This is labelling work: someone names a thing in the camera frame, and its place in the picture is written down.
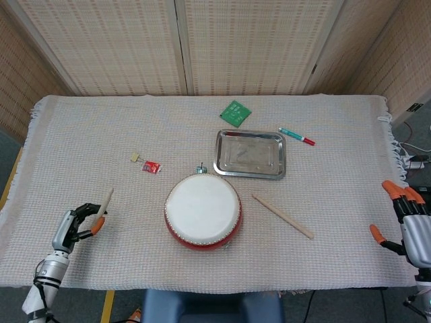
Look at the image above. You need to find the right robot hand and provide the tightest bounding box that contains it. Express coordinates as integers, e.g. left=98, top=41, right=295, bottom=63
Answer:
left=369, top=180, right=431, bottom=268

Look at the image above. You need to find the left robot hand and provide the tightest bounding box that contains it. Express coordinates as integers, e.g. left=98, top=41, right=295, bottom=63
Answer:
left=51, top=203, right=108, bottom=254

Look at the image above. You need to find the wooden drumstick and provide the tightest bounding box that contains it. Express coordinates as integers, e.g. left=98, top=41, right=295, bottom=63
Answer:
left=90, top=187, right=114, bottom=229
left=251, top=193, right=314, bottom=240

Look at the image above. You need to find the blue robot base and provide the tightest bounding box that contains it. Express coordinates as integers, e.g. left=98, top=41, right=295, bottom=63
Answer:
left=141, top=288, right=286, bottom=323

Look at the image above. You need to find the red drum white skin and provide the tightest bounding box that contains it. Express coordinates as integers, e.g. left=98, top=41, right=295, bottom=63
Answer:
left=164, top=174, right=243, bottom=252

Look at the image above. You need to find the rectangular metal tray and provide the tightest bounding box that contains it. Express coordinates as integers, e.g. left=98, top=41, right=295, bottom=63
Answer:
left=212, top=129, right=288, bottom=181

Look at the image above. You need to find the black box on floor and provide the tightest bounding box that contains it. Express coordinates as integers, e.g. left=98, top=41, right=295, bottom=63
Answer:
left=409, top=186, right=431, bottom=209

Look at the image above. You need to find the white power strip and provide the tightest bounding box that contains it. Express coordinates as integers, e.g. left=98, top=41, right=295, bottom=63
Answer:
left=402, top=154, right=427, bottom=170

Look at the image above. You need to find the white woven tablecloth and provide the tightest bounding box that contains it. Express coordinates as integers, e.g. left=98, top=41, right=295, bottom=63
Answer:
left=0, top=94, right=420, bottom=296

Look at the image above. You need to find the small red packet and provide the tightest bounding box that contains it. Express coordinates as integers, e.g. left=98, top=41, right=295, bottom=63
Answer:
left=141, top=160, right=162, bottom=175

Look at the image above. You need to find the teal marker red cap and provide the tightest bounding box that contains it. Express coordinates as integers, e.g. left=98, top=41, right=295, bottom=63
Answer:
left=277, top=127, right=317, bottom=147

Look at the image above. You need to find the woven bamboo folding screen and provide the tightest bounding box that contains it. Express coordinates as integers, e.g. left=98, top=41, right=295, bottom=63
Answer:
left=0, top=0, right=431, bottom=142

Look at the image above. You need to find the green circuit board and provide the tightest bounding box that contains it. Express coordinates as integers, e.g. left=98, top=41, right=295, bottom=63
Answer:
left=218, top=100, right=253, bottom=129

